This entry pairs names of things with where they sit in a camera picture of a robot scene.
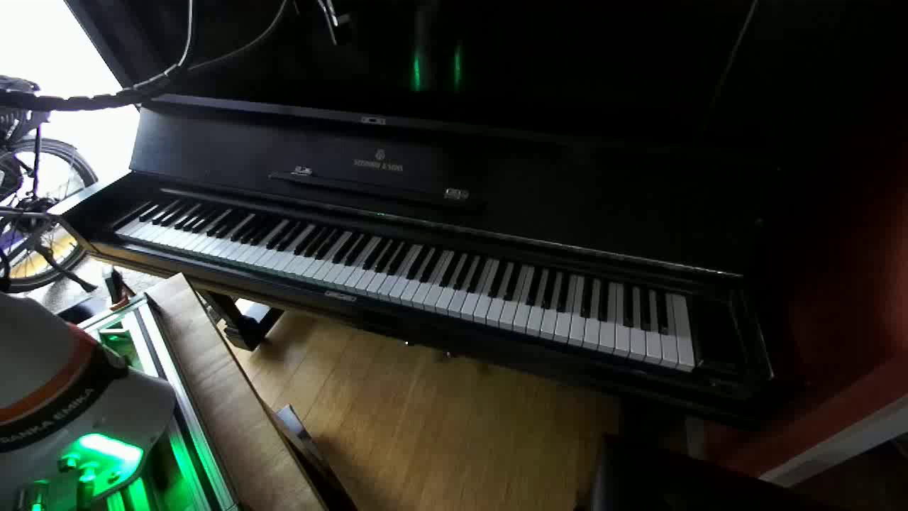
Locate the black upright piano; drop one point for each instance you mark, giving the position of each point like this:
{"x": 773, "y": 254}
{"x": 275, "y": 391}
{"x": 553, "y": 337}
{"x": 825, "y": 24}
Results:
{"x": 603, "y": 190}

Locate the wooden board with metal rail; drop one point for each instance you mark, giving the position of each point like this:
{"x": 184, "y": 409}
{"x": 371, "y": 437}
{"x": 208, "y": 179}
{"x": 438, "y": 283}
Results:
{"x": 222, "y": 450}

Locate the white robot base with green light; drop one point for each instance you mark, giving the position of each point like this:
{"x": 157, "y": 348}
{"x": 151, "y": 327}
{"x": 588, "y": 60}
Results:
{"x": 73, "y": 419}

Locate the black piano bench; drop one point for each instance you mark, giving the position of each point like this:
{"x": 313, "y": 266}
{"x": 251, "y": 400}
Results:
{"x": 645, "y": 477}

